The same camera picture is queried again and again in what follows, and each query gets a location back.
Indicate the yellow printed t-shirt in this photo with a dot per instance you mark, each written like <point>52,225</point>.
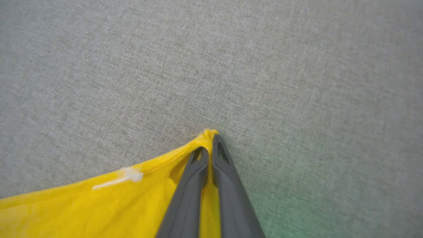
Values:
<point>99,211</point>

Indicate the grey fabric sofa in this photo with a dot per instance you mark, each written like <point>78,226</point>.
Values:
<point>198,66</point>

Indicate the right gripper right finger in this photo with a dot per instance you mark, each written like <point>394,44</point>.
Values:
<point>233,205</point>

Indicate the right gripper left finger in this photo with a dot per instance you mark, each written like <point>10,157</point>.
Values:
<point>188,205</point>

